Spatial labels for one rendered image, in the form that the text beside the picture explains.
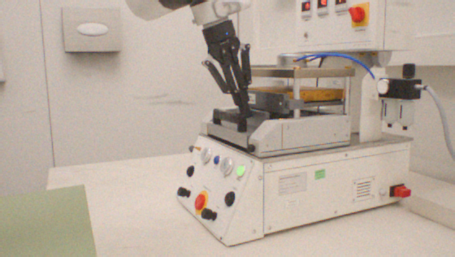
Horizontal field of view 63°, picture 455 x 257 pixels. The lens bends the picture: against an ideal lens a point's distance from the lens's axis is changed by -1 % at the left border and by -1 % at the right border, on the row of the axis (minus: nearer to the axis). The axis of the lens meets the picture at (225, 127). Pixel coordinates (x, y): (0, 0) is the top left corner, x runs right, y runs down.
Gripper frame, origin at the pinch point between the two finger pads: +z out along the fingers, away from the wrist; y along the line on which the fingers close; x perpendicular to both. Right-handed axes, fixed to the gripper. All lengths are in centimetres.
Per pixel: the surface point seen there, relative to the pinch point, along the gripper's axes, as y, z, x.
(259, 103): -3.9, 1.5, 1.1
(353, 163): -14.7, 20.2, 17.1
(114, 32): -4, -28, -139
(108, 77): 8, -6, -152
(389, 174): -24.9, 28.6, 17.1
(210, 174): 14.0, 13.1, -0.7
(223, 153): 9.7, 8.8, 1.1
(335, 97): -19.5, 5.5, 10.4
